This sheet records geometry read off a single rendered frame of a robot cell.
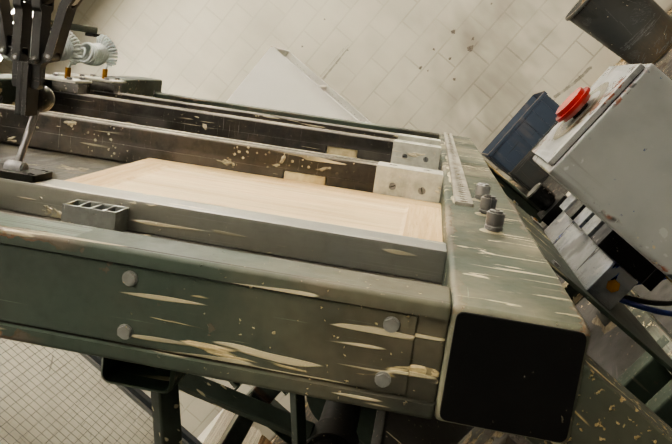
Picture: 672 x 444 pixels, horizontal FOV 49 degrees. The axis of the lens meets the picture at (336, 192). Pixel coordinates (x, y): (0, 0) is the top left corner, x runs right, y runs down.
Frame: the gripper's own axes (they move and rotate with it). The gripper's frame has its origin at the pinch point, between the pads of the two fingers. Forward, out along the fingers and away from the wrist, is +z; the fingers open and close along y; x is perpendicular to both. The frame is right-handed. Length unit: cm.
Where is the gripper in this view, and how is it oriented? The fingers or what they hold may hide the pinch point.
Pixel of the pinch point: (27, 88)
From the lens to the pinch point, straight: 106.3
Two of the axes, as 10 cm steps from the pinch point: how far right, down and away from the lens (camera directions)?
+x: 1.3, -1.4, 9.8
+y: 9.8, 1.5, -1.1
